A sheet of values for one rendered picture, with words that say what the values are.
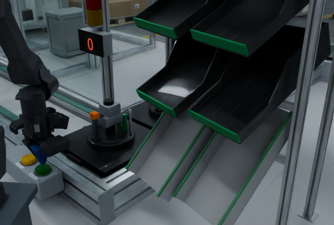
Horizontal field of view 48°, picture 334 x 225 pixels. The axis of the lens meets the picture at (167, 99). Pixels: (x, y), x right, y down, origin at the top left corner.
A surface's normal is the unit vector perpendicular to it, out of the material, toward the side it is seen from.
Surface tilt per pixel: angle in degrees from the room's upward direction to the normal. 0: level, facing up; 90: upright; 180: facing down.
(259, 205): 0
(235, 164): 45
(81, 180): 0
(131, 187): 90
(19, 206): 0
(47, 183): 90
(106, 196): 90
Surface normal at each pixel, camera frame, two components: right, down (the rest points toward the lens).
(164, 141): -0.56, -0.47
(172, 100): -0.33, -0.72
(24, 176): -0.68, 0.30
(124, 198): 0.74, 0.28
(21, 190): 0.00, -0.91
